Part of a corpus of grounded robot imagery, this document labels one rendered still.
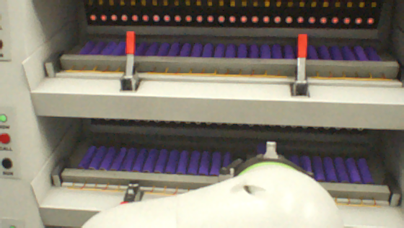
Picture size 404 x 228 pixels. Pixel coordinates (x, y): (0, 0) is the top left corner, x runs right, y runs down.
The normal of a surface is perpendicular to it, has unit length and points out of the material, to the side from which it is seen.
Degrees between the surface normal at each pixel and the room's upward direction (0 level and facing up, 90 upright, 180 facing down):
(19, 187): 90
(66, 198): 21
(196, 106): 111
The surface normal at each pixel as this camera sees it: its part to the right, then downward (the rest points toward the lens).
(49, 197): -0.03, -0.85
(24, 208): -0.11, 0.19
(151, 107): -0.11, 0.53
